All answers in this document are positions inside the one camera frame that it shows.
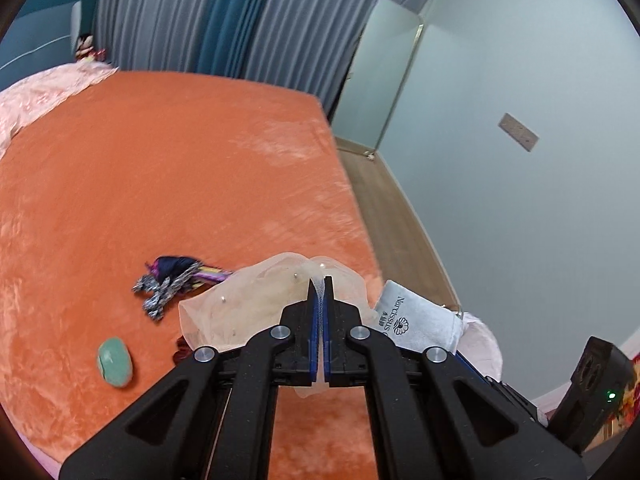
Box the mint green oval object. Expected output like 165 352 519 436
97 336 134 389

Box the purple striped wrapper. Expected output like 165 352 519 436
192 266 234 288

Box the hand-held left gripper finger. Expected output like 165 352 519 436
59 280 321 480
322 276 587 480

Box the grey curtain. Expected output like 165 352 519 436
92 0 226 74
250 0 452 111

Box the grey patterned wrapper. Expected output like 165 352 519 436
132 267 198 322

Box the translucent mesh bag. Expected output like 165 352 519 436
179 251 371 398

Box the small doll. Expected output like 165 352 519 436
75 34 107 64

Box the dark blue wrapper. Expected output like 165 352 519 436
150 256 202 281

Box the standing mirror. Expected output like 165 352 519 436
330 0 425 154

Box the pink quilt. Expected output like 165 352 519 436
0 62 120 158

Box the blue headboard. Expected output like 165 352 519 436
0 1 84 92

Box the pink fluffy cloth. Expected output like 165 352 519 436
452 312 504 381

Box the teal curtain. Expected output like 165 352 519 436
195 0 287 80

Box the white drawstring pouch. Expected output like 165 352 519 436
367 280 463 354

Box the orange plush blanket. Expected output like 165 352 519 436
0 70 382 480

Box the wall socket plate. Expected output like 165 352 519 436
498 113 541 152

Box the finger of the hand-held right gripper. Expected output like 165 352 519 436
457 352 549 429

